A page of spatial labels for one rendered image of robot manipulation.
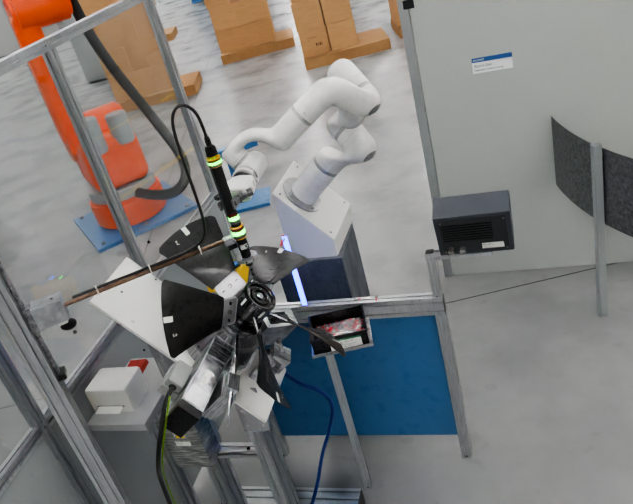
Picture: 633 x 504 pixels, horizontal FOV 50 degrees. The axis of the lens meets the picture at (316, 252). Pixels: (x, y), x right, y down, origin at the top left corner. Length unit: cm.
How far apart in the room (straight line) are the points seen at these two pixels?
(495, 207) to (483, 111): 150
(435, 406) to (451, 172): 149
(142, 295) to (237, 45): 931
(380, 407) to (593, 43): 204
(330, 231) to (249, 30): 873
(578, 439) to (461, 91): 182
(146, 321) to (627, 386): 220
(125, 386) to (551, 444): 181
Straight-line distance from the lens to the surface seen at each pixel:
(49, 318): 218
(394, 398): 299
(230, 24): 1139
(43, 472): 252
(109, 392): 253
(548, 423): 328
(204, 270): 225
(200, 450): 251
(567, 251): 420
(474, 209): 236
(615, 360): 359
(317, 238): 284
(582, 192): 365
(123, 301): 229
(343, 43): 975
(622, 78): 380
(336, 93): 224
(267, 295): 220
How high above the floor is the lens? 234
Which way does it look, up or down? 29 degrees down
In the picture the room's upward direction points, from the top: 16 degrees counter-clockwise
